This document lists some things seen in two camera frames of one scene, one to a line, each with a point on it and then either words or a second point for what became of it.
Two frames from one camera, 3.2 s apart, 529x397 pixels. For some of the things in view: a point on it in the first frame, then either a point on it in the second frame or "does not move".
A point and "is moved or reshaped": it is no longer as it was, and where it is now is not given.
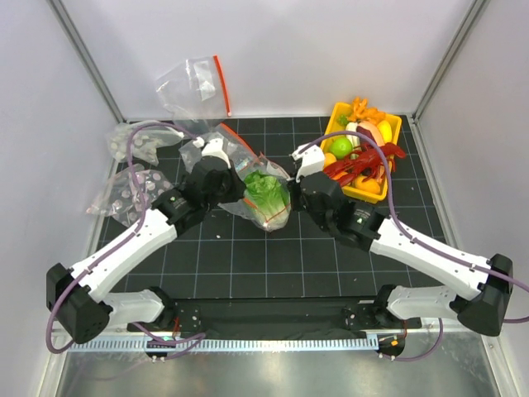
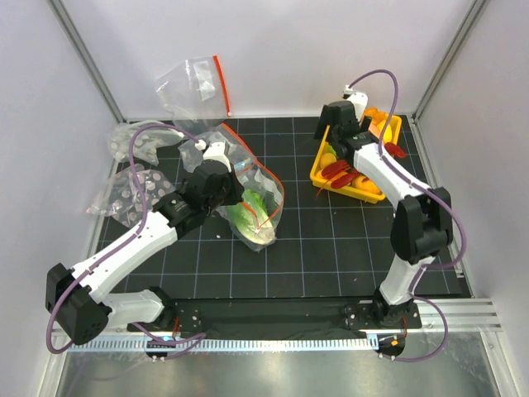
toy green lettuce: (269, 196) -> (251, 217)
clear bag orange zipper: (268, 199) is moved or reshaped
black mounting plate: (198, 317) does not move
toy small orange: (329, 159) does not move
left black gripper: (237, 185) does not move
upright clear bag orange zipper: (193, 92) does not move
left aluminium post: (84, 58) does not move
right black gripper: (293, 190) -> (321, 124)
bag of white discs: (145, 144) does not move
